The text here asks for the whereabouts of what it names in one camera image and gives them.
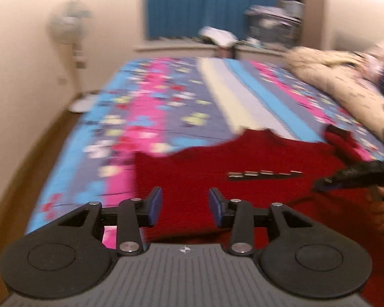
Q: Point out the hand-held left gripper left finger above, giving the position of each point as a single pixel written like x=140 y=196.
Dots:
x=156 y=206

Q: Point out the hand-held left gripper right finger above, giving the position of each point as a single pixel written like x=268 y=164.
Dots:
x=215 y=208

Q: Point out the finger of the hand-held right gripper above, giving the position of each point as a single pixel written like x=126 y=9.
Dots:
x=352 y=174

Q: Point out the red knit sweater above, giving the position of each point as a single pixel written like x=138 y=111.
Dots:
x=211 y=166

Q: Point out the person's right hand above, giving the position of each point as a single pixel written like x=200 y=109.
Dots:
x=379 y=209

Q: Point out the pale pink pillow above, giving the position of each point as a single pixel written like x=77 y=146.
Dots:
x=376 y=60

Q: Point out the floral striped bed blanket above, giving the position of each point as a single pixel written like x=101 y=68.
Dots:
x=140 y=108

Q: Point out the beige star print quilt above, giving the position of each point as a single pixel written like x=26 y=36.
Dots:
x=332 y=73

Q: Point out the window sill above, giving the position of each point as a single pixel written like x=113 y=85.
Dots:
x=166 y=46

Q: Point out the white cloth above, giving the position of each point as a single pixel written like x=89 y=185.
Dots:
x=219 y=35

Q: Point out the cluttered storage rack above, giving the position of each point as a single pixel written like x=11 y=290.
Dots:
x=275 y=16

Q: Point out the white standing fan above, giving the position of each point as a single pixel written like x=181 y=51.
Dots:
x=68 y=25

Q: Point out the blue curtain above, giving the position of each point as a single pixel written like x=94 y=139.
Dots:
x=195 y=6

